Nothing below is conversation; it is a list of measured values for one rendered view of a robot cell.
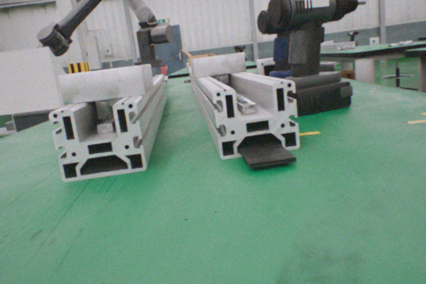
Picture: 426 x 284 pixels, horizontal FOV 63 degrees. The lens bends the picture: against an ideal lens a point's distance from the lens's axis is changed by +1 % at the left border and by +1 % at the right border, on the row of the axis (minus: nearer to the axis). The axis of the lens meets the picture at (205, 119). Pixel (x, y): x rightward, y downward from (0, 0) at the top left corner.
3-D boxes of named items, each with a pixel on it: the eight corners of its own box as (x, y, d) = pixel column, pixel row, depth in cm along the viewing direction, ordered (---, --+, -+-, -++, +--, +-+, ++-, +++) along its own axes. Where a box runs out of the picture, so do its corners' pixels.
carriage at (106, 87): (95, 108, 62) (88, 71, 61) (156, 100, 63) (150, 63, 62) (67, 125, 47) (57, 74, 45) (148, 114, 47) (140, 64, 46)
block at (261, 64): (251, 88, 116) (249, 60, 115) (285, 84, 115) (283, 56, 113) (252, 92, 107) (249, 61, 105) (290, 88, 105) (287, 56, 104)
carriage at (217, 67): (193, 85, 88) (190, 58, 87) (235, 80, 89) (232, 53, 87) (196, 90, 72) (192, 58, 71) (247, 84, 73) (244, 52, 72)
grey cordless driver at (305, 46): (271, 113, 68) (261, -2, 64) (354, 98, 74) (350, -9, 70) (293, 118, 61) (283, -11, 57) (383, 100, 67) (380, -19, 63)
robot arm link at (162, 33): (152, 30, 130) (141, 12, 124) (180, 25, 126) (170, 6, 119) (145, 53, 124) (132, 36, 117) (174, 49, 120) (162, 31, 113)
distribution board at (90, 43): (84, 97, 1236) (71, 32, 1196) (119, 93, 1229) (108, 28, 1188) (80, 98, 1209) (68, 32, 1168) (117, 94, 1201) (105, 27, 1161)
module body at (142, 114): (138, 102, 119) (134, 77, 118) (167, 98, 120) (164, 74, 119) (62, 182, 41) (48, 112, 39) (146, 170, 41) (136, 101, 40)
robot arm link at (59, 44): (46, 60, 142) (36, 52, 138) (51, 44, 148) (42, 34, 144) (64, 54, 139) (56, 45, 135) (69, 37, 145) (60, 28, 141)
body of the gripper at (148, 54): (163, 64, 120) (160, 42, 119) (134, 68, 120) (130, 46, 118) (164, 64, 126) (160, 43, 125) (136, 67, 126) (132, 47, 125)
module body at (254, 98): (192, 94, 121) (190, 70, 119) (220, 91, 121) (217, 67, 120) (220, 159, 42) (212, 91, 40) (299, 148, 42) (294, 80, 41)
